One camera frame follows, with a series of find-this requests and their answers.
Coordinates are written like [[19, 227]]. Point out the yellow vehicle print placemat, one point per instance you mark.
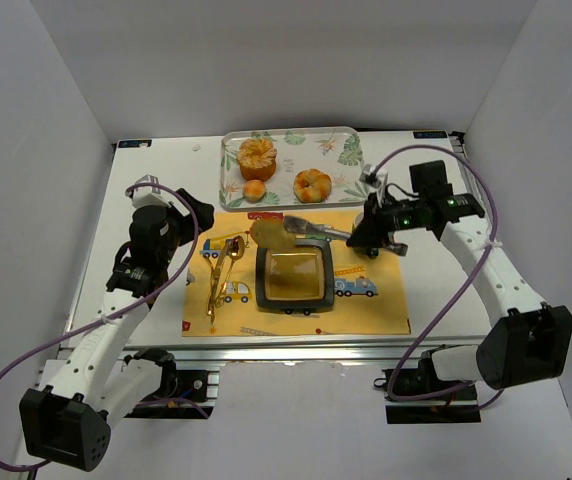
[[369, 293]]

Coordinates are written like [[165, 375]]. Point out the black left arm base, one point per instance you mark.
[[183, 393]]

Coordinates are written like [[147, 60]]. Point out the twisted ring bread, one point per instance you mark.
[[312, 186]]

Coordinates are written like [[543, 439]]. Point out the herb bread slice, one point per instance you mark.
[[271, 234]]

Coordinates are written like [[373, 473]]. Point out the blue label sticker left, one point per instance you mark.
[[134, 143]]

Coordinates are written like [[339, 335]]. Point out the black square ceramic plate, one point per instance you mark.
[[297, 280]]

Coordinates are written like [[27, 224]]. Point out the gold spoon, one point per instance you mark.
[[228, 272]]

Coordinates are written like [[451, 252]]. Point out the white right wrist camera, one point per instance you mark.
[[376, 178]]

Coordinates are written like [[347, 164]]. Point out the dark green mug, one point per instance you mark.
[[368, 252]]

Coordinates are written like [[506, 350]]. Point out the blue label sticker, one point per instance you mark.
[[134, 143], [430, 134]]

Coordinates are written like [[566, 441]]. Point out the leaf patterned white tray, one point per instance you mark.
[[335, 151]]

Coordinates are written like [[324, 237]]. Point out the blue label sticker right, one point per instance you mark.
[[430, 134]]

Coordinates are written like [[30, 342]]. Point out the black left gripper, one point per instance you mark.
[[192, 213]]

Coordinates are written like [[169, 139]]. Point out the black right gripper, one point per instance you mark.
[[373, 228]]

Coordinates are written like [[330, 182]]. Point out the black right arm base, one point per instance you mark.
[[460, 407]]

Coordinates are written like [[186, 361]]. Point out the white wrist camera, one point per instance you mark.
[[376, 178], [148, 195]]

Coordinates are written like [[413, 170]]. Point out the tall sugared brioche bun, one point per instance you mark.
[[256, 158]]

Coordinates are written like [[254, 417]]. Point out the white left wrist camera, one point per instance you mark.
[[148, 195]]

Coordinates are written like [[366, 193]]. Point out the gold knife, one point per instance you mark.
[[215, 276]]

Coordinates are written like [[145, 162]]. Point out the small round bread roll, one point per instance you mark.
[[253, 191]]

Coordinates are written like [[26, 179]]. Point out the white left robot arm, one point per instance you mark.
[[70, 420]]

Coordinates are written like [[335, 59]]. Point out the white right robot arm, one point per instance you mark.
[[529, 338]]

